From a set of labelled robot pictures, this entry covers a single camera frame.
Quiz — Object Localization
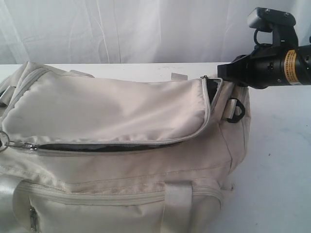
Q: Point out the metal zipper pull ring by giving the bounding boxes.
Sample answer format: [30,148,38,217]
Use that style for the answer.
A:
[0,130,39,153]

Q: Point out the cream fabric duffel bag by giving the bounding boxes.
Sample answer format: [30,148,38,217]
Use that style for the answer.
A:
[0,62,251,233]

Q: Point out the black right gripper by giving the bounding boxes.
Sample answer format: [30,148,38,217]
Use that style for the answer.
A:
[217,45,284,89]

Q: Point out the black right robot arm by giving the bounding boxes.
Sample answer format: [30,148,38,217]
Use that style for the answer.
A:
[217,44,311,89]

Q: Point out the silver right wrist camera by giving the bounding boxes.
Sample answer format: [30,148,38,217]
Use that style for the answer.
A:
[247,7,298,47]

